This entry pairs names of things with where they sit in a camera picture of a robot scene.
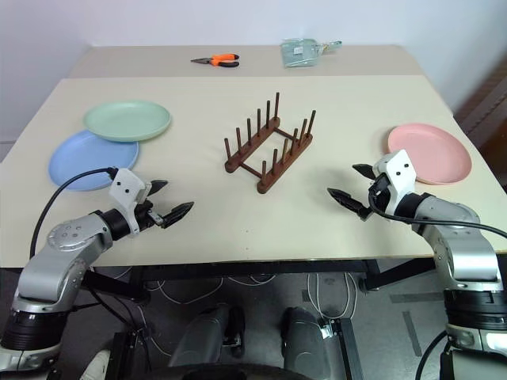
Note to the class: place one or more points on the dark grey robot leg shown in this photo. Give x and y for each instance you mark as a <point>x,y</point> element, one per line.
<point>206,340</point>
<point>305,340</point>

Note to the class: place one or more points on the blue plate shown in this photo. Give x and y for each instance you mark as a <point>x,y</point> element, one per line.
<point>87,160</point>

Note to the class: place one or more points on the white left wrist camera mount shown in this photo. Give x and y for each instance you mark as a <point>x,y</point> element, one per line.
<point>127,192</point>

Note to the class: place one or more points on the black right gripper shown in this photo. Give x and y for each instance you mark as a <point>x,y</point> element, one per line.
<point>378,194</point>

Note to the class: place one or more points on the wooden dish rack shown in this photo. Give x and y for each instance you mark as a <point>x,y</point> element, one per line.
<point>269,150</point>

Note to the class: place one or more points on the dark grey right robot leg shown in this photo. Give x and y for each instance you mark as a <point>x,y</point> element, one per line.
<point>305,340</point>

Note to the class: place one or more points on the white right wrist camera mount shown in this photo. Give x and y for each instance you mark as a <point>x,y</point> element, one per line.
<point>397,174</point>

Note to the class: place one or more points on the white shoe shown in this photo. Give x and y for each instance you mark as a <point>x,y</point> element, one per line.
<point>95,366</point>

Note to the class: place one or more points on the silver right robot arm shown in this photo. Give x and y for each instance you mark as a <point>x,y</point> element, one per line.
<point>467,253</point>

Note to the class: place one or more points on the pink plate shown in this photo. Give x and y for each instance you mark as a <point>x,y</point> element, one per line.
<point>429,152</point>

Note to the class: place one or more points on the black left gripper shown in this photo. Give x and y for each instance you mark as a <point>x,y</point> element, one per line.
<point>146,211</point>

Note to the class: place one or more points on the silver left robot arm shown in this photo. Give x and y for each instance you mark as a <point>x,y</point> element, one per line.
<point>59,257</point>

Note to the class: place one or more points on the green plate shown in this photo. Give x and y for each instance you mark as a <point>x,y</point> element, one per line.
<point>128,120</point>

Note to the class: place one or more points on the clear plastic bag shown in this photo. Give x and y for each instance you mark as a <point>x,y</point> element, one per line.
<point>299,52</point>

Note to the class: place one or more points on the dark grey left robot leg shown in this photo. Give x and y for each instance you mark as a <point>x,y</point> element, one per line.
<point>206,340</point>

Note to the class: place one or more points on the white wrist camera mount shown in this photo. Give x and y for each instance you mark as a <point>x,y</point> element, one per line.
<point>127,192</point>
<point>397,174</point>

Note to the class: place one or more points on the black table frame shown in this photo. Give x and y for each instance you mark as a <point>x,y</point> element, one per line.
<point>253,273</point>

